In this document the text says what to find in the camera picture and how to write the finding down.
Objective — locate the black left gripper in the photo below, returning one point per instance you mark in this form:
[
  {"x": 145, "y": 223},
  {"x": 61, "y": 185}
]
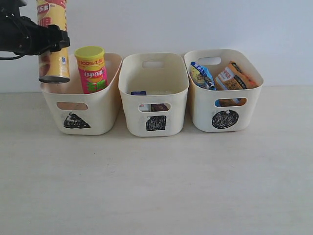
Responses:
[{"x": 33, "y": 39}]

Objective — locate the yellow Lays chips can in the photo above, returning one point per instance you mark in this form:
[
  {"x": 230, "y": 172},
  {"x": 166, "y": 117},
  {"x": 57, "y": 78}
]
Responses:
[{"x": 53, "y": 66}]

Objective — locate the pink Lays chips can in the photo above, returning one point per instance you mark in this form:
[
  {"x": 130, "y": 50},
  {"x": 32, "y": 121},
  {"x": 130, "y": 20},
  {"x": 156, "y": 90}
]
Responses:
[{"x": 92, "y": 69}]

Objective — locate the blue foil snack package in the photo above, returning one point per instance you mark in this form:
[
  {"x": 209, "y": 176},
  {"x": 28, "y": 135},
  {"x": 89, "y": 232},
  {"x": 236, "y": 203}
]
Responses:
[{"x": 138, "y": 93}]

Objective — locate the small purple snack packet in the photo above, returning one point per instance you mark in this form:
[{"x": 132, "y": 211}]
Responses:
[{"x": 159, "y": 108}]

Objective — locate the blue instant noodle bag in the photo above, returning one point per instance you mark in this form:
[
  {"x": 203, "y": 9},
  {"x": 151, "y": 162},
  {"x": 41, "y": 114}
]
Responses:
[{"x": 202, "y": 77}]

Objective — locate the orange instant noodle bag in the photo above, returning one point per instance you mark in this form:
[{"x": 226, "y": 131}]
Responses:
[{"x": 233, "y": 78}]

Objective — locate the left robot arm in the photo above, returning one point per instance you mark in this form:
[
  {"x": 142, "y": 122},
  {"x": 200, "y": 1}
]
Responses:
[{"x": 9, "y": 10}]

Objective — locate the cream bin triangle mark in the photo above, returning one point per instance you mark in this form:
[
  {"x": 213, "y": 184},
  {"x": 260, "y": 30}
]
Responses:
[{"x": 76, "y": 113}]

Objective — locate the cream bin square mark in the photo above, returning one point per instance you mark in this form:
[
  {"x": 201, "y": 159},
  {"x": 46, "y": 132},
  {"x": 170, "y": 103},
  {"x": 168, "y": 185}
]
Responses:
[{"x": 165, "y": 79}]

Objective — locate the cream bin circle mark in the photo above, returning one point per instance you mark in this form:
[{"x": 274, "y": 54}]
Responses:
[{"x": 208, "y": 117}]

